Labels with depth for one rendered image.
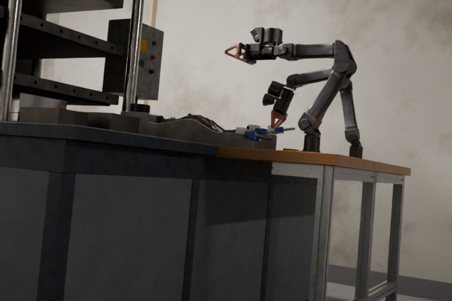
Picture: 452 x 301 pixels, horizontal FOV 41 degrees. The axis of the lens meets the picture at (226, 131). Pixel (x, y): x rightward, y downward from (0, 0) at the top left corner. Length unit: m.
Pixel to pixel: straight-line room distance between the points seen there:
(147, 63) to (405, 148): 1.81
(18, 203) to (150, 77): 1.77
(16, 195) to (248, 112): 3.00
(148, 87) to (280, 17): 1.54
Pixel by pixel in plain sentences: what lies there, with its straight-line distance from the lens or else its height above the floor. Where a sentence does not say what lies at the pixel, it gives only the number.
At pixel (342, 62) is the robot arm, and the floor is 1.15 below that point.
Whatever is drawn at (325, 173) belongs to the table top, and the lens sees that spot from 2.03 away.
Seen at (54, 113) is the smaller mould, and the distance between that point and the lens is 1.91.
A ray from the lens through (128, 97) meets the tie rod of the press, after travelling 3.06.
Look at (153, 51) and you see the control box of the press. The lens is 3.42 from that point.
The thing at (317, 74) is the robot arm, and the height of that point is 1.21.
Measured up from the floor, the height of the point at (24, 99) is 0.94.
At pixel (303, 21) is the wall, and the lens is 4.52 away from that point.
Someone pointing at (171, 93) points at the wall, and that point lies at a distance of 4.93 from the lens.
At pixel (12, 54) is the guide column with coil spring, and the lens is 2.56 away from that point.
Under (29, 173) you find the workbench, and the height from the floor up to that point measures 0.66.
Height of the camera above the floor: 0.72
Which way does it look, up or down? 3 degrees up
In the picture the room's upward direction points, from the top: 5 degrees clockwise
